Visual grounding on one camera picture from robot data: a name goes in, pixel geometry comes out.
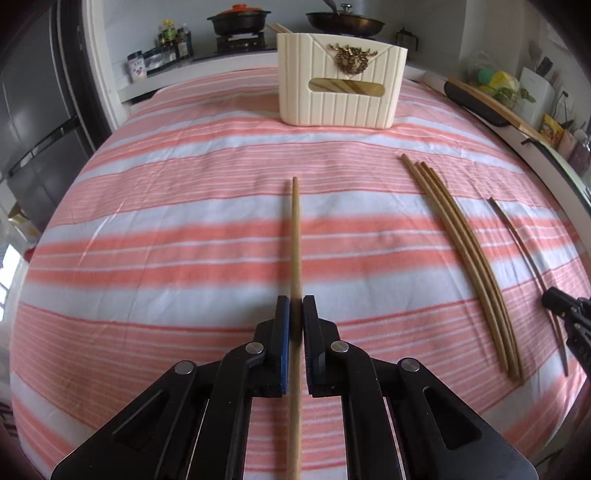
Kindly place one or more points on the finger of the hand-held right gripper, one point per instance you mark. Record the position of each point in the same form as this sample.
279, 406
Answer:
579, 337
561, 299

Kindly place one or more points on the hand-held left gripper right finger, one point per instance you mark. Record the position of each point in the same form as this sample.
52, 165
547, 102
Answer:
306, 355

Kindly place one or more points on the purple soap dispenser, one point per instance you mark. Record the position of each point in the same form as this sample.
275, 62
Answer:
581, 152

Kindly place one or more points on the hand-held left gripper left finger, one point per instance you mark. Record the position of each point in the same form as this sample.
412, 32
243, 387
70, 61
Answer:
286, 332

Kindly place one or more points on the cardboard box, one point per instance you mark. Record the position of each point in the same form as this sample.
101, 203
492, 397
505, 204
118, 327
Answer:
25, 221

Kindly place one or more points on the green cutting board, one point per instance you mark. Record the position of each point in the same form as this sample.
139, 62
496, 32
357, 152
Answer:
579, 184

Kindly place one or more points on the white jar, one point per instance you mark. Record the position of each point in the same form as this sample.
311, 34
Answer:
137, 69

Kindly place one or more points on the black clay pot red lid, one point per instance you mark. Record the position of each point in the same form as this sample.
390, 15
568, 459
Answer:
238, 21

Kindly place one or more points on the grey refrigerator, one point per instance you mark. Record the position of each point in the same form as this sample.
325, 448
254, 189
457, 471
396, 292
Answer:
37, 115

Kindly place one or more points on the row of spice jars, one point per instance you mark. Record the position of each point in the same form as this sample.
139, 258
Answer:
159, 60

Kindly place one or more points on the cream utensil holder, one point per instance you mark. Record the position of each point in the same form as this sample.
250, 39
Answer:
341, 106

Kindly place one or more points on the yellow packet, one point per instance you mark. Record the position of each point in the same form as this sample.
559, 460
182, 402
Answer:
551, 129

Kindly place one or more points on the white knife block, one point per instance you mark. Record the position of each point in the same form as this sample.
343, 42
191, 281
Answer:
533, 94

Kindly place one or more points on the wok with glass lid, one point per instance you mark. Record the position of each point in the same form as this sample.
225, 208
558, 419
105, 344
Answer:
346, 21

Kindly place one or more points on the clear plastic bag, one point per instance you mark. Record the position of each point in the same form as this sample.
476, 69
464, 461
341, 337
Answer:
478, 64

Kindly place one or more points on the dark sauce bottle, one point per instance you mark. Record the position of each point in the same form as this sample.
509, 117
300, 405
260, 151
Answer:
183, 44

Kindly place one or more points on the pink packet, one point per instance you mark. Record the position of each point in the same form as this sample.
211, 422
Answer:
567, 143

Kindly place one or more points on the grey spatula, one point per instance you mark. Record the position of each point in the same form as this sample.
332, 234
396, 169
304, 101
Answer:
534, 50

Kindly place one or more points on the wooden cutting board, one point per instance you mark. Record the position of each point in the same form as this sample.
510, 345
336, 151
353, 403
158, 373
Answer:
517, 117

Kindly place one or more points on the black gas hob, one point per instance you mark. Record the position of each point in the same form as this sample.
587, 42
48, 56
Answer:
240, 44

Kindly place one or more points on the yellow green sponge pack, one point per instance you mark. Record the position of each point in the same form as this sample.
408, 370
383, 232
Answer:
501, 81

